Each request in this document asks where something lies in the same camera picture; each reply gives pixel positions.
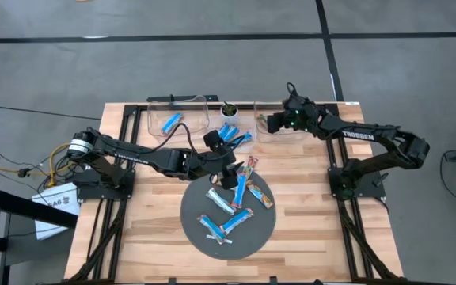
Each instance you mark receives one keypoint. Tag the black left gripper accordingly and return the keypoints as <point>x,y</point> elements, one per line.
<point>222,158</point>

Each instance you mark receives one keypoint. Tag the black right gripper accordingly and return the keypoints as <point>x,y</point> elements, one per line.
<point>297,115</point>

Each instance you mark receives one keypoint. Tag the red orange granola bar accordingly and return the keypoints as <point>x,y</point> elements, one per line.
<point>251,164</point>

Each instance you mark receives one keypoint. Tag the orange green granola bar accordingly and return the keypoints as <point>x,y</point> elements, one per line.
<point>260,194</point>
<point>261,118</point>

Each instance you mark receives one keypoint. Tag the blue red-ended granola bar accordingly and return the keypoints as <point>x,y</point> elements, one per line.
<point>240,194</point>

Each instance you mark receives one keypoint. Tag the white-backed granola bar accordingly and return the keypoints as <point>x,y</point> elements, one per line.
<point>220,201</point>

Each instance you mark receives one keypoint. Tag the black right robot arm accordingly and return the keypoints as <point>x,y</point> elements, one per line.
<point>370,134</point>

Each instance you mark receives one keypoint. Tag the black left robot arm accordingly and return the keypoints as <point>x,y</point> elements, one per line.
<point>153,156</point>

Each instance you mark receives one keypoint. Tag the small clear plastic tray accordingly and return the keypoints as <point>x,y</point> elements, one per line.
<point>216,144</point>

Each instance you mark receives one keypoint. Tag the clear plastic bin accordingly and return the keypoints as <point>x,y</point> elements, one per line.
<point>196,111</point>
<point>259,136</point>

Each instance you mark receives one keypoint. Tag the small plant in white pot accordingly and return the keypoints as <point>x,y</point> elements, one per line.
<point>229,112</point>

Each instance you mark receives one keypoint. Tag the black bar device with light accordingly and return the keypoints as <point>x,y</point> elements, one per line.
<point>196,97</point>

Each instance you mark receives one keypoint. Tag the white paper label strip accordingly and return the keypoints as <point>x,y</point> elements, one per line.
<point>228,240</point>

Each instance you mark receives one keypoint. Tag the round grey woven placemat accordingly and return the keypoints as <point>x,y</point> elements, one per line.
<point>248,237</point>

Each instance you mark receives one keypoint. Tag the white paper sheet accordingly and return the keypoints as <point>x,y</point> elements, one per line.
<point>54,198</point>

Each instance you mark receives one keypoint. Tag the black power plug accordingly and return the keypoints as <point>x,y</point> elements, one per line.
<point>24,172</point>

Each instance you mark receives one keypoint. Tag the black desk beam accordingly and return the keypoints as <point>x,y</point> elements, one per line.
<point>26,206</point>

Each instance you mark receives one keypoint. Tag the black frame crossbar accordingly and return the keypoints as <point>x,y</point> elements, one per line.
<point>248,105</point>

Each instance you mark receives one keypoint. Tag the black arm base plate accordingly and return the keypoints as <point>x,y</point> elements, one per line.
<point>125,194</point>
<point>374,192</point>

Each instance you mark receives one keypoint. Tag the black aluminium frame rails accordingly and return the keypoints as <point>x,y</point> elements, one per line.
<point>348,245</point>
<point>111,237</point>

